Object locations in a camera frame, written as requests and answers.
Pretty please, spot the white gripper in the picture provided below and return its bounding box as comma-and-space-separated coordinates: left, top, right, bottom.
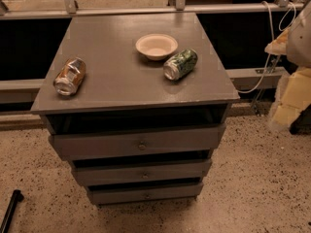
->
264, 29, 311, 130

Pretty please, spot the grey drawer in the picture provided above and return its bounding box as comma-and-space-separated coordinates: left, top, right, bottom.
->
87, 182, 203, 205
73, 159, 212, 186
49, 123, 225, 160

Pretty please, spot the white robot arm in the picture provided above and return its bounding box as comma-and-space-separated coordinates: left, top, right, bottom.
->
264, 2, 311, 130

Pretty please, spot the grey wooden drawer cabinet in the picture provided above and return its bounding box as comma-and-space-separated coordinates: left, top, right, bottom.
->
31, 14, 239, 205

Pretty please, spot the grey top drawer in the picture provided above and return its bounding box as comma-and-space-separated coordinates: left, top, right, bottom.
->
49, 123, 225, 160

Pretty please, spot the grey bottom drawer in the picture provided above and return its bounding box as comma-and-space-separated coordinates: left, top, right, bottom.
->
87, 182, 203, 205

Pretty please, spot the green soda can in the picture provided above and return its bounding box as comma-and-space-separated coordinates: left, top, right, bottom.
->
163, 49, 198, 81

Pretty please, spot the white paper bowl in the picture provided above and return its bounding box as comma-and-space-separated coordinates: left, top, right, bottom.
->
135, 34, 178, 61

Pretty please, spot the orange soda can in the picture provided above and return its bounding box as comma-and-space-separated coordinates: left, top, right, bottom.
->
53, 58, 86, 96

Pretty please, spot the grey metal frame rail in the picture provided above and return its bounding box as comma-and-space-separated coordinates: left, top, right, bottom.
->
0, 0, 311, 105

